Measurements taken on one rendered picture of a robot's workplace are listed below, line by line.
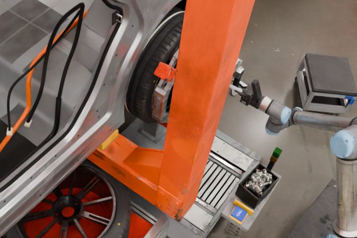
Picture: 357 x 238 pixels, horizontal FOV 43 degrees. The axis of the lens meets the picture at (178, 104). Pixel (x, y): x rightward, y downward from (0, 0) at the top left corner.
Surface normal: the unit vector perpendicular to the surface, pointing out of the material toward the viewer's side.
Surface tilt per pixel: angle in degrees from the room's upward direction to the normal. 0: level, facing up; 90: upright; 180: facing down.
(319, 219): 0
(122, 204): 0
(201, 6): 90
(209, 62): 90
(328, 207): 0
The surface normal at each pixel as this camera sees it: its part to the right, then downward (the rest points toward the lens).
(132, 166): -0.56, 0.59
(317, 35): 0.11, -0.65
